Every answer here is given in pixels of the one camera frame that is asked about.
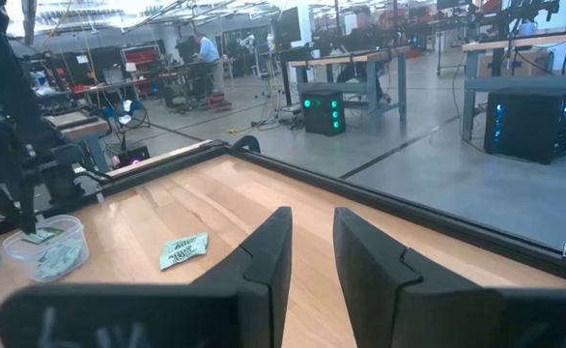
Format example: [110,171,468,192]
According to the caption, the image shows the black table frame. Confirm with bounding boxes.
[0,139,566,289]

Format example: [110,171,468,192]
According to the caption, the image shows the computer tower green lights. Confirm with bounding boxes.
[300,89,347,137]

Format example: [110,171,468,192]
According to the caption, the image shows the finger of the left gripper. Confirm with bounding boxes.
[15,178,39,236]

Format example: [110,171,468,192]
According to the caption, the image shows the wooden top grey workbench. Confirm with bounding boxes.
[288,45,412,128]
[43,109,113,173]
[461,28,566,142]

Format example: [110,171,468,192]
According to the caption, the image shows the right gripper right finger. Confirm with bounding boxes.
[333,207,566,348]

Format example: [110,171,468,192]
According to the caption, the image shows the computer tower blue lights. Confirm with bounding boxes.
[484,87,566,165]

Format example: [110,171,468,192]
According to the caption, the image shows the black corner clamp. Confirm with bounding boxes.
[231,134,262,155]

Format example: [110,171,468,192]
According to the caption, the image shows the person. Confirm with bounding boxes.
[335,9,390,105]
[193,31,226,96]

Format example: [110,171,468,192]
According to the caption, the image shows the red tool cabinet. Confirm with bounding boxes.
[121,43,163,73]

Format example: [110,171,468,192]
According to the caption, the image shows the clear plastic container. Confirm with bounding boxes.
[2,214,90,283]

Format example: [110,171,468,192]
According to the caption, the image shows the small computer purple light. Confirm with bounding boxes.
[111,144,152,168]

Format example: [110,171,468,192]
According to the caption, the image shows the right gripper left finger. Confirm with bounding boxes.
[0,207,294,348]

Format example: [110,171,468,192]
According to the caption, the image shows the black monitor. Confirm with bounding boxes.
[436,0,472,11]
[273,5,303,45]

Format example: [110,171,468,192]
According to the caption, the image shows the cardboard box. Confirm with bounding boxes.
[475,47,554,78]

